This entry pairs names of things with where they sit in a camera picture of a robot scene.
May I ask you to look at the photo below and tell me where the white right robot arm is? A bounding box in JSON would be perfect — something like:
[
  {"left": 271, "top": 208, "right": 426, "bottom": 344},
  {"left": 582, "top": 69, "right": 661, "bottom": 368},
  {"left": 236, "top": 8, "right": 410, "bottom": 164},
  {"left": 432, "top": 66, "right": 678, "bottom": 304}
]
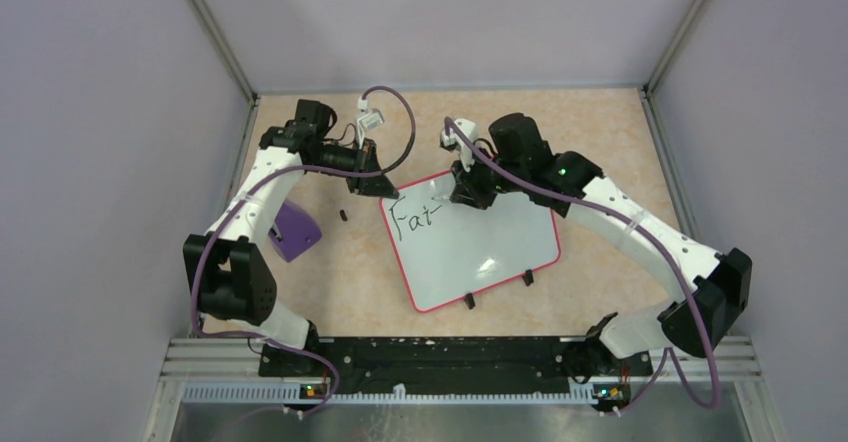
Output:
[{"left": 440, "top": 113, "right": 753, "bottom": 374}]

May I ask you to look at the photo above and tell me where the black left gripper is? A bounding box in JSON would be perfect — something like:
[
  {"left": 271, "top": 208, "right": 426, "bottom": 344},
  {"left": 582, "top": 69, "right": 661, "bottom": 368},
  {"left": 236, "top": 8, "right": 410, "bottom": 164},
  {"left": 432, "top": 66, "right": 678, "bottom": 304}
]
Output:
[{"left": 309, "top": 137, "right": 399, "bottom": 199}]

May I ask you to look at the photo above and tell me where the purple wedge eraser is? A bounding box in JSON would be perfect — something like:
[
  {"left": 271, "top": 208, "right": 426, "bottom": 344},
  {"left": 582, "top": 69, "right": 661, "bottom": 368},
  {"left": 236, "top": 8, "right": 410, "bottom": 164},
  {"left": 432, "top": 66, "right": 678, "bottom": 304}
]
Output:
[{"left": 269, "top": 201, "right": 323, "bottom": 262}]

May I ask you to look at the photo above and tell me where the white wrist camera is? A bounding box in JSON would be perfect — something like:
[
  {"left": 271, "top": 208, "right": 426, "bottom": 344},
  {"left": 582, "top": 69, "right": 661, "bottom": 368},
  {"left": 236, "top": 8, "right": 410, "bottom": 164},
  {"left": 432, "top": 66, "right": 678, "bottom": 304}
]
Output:
[
  {"left": 439, "top": 117, "right": 479, "bottom": 172},
  {"left": 355, "top": 97, "right": 385, "bottom": 143}
]

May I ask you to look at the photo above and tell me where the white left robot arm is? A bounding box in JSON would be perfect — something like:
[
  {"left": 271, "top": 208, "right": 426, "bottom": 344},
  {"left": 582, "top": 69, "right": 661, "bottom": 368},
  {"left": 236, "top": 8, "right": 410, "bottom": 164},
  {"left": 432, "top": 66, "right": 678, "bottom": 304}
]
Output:
[{"left": 183, "top": 99, "right": 399, "bottom": 376}]

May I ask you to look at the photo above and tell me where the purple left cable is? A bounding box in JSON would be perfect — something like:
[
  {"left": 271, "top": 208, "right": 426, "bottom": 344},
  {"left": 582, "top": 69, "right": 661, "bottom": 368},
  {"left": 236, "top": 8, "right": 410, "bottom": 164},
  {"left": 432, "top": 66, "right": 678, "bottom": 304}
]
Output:
[{"left": 189, "top": 85, "right": 419, "bottom": 420}]

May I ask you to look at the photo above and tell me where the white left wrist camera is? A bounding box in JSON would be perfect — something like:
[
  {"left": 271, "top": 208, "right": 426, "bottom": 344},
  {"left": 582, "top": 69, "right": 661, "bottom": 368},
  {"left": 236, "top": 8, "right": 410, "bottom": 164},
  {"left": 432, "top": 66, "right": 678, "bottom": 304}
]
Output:
[{"left": 355, "top": 97, "right": 385, "bottom": 143}]

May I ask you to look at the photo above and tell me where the red framed whiteboard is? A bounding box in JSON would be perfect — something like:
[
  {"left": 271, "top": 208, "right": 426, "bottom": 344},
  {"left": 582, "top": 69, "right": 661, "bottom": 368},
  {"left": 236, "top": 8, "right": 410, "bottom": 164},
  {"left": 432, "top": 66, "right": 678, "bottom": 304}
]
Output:
[{"left": 379, "top": 171, "right": 562, "bottom": 313}]

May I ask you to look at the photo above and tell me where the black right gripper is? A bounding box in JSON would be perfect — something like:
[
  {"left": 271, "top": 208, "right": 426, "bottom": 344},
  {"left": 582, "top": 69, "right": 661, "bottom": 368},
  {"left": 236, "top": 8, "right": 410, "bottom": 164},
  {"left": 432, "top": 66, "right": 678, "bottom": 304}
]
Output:
[{"left": 451, "top": 143, "right": 527, "bottom": 211}]

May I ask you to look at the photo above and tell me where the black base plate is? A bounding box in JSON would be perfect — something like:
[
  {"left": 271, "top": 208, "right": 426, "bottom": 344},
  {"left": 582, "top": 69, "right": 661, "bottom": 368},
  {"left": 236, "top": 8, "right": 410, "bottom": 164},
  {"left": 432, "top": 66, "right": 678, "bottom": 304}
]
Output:
[{"left": 258, "top": 336, "right": 653, "bottom": 396}]

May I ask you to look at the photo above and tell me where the white cable duct rail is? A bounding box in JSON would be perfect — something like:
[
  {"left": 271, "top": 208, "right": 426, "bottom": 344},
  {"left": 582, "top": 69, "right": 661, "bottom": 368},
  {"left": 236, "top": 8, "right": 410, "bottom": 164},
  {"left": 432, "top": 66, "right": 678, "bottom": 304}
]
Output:
[{"left": 182, "top": 382, "right": 597, "bottom": 405}]

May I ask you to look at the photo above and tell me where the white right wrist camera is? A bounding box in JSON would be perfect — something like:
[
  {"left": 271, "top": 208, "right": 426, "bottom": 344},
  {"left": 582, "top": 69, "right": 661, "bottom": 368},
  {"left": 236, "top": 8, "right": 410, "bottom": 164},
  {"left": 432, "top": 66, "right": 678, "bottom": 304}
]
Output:
[{"left": 439, "top": 117, "right": 479, "bottom": 172}]

